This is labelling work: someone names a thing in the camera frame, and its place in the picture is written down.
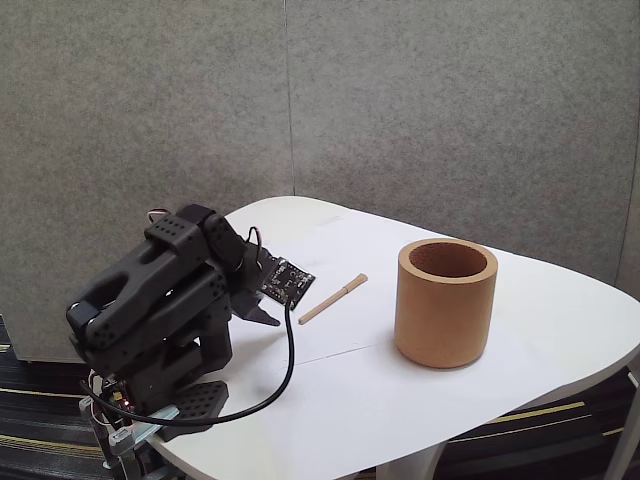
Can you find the beige wooden pen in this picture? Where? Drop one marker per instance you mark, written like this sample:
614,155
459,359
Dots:
332,299

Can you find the brown cylindrical pen holder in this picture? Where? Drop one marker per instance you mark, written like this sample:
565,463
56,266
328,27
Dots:
442,320

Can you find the motor controller circuit board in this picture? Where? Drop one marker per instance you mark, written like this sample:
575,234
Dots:
117,395

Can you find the grey metal table clamp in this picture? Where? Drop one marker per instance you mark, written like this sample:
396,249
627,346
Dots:
127,435

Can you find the white table leg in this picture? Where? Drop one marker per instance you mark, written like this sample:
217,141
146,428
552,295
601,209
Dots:
625,425
407,462

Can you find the bare camera circuit board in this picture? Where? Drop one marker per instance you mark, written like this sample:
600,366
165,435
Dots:
287,280

